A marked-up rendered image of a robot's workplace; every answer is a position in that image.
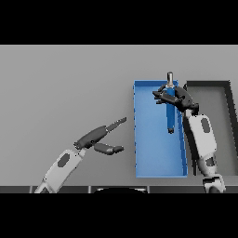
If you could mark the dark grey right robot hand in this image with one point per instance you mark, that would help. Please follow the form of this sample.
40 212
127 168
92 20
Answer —
179 99

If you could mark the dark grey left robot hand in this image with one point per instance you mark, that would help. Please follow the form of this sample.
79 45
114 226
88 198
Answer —
93 135

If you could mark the blue pipe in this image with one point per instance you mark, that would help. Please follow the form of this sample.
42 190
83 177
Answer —
170 114

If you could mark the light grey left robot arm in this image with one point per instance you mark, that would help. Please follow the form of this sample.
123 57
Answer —
60 169

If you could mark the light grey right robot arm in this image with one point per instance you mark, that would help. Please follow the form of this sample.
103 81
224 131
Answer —
201 145

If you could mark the dark grey bin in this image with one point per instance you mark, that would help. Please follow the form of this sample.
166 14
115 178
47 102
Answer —
217 124

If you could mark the blue bin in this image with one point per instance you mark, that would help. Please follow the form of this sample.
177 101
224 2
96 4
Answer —
158 148

